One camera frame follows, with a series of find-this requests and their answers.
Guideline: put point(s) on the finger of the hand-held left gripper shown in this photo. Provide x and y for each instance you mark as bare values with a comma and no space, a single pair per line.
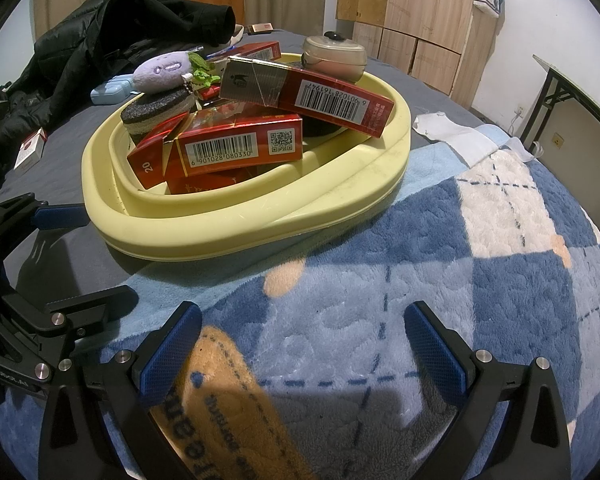
60,216
95,305

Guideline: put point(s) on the white cloth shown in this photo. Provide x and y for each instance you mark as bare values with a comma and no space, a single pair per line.
450,135

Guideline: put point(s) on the light blue plastic case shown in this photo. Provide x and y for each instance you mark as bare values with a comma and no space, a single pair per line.
111,90

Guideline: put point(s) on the wall outlet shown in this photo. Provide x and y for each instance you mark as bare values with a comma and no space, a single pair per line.
558,140

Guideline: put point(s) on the blue checkered fleece blanket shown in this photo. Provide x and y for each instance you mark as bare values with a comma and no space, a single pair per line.
480,310

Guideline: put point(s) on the round metal tin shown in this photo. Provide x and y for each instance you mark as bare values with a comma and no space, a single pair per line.
330,57

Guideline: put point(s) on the wooden wardrobe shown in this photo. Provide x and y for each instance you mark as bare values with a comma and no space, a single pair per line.
430,10

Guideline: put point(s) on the small copper box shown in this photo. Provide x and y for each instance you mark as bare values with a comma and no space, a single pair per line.
261,26

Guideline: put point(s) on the black folding table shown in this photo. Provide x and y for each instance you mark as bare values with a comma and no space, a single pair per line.
570,95

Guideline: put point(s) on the yellow plastic basin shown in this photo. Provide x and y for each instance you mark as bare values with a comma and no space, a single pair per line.
230,225

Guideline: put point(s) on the purple plush toy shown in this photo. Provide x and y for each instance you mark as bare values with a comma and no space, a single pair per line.
162,72

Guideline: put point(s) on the red and white carton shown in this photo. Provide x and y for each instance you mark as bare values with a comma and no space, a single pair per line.
257,51

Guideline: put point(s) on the glossy red carton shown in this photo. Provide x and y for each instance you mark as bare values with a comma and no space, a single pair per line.
215,182
230,150

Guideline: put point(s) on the dark metallic red carton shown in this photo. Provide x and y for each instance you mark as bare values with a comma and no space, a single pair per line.
310,95

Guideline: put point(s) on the black jacket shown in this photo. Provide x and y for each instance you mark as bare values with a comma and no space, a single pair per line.
105,25

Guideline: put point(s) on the small white red pack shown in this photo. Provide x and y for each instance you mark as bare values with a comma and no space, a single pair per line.
30,150

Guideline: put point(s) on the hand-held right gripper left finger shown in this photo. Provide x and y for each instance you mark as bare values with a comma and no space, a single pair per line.
172,355

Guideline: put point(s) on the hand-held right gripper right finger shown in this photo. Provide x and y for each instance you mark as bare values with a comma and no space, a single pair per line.
435,355

